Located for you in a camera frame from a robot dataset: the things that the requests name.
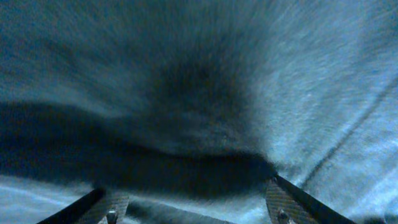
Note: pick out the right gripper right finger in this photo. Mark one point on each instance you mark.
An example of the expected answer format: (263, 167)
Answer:
(288, 204)

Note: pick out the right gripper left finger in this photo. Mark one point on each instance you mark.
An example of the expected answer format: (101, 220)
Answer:
(96, 207)

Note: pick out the dark green t-shirt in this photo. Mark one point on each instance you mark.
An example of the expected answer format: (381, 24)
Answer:
(190, 107)

